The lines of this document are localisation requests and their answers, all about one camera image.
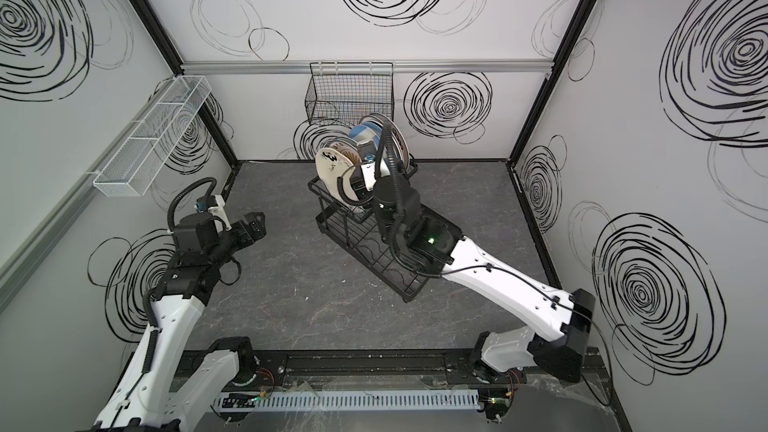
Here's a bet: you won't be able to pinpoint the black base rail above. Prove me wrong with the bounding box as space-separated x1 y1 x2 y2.
173 347 607 388

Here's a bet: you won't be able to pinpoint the orange sunburst plate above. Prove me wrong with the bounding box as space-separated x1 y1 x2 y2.
330 140 361 165

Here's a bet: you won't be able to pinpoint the white mesh wall shelf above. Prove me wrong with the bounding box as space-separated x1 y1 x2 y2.
93 75 211 198

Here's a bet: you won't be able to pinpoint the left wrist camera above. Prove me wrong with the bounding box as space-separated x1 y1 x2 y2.
195 194 232 232

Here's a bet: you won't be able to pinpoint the grey slotted cable duct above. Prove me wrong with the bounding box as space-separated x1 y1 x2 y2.
214 390 482 413

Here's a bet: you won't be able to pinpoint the white plate red characters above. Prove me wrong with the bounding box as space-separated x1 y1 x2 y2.
365 113 411 170

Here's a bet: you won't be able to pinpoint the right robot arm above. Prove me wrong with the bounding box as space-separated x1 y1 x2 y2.
371 123 595 383

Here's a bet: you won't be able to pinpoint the black wire wall basket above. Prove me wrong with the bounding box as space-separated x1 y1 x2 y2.
304 61 395 126

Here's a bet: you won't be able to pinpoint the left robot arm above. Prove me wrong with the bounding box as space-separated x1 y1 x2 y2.
91 177 266 431

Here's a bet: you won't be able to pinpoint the black wire dish rack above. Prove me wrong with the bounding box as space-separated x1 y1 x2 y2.
308 177 427 303

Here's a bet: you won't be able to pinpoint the blue striped plate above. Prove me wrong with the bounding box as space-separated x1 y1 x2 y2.
348 122 382 161

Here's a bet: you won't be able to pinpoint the cream floral plate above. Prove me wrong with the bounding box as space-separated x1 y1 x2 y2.
315 147 353 202

